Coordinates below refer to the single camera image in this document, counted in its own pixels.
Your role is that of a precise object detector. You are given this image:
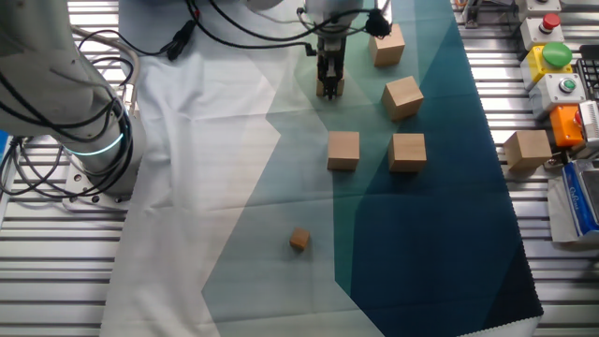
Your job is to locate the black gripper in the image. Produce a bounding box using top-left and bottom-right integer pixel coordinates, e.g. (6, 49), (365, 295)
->
(315, 36), (348, 101)

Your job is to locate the large wooden cube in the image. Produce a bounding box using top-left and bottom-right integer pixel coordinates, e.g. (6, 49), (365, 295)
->
(381, 75), (425, 123)
(387, 133), (428, 174)
(503, 129), (553, 172)
(315, 77), (346, 98)
(327, 130), (361, 172)
(368, 23), (406, 68)

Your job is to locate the blue green white cloth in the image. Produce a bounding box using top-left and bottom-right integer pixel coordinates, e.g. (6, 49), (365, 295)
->
(99, 0), (545, 337)

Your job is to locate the small wooden cube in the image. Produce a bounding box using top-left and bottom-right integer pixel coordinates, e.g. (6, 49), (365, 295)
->
(288, 227), (312, 253)

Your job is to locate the grey box red button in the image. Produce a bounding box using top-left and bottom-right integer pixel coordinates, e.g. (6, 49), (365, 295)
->
(519, 12), (565, 51)

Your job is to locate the grey box green light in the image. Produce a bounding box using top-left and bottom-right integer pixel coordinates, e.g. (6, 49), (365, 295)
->
(528, 72), (589, 121)

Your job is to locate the yellow box green button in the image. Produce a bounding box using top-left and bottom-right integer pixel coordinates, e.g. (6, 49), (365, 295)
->
(519, 41), (575, 90)

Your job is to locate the orange box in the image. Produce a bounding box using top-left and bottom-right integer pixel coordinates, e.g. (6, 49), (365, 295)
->
(548, 103), (586, 149)

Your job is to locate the black keyboard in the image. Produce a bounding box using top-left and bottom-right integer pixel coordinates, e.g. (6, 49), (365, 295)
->
(575, 44), (599, 102)

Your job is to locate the grey finned device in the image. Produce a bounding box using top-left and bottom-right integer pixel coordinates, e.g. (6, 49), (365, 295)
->
(575, 99), (599, 151)

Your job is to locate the grey foil pouch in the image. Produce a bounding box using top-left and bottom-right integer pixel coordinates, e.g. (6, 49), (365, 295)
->
(546, 176), (599, 244)

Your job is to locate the blue box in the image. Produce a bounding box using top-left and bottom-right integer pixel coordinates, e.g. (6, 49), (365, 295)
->
(561, 161), (599, 238)

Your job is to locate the black round cable connector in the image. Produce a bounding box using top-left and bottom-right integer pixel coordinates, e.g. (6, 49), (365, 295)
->
(364, 7), (393, 38)

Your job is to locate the thick black gripper cable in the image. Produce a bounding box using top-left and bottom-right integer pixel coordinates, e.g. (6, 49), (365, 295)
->
(185, 0), (318, 57)

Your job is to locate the black power cable with bundle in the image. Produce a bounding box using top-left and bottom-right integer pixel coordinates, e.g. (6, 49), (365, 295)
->
(77, 0), (202, 62)

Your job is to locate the grey conduit hose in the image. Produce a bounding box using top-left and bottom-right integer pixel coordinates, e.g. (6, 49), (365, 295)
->
(69, 25), (141, 118)

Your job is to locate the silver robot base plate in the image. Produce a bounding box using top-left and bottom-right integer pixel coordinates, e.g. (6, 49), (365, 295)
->
(60, 158), (135, 212)

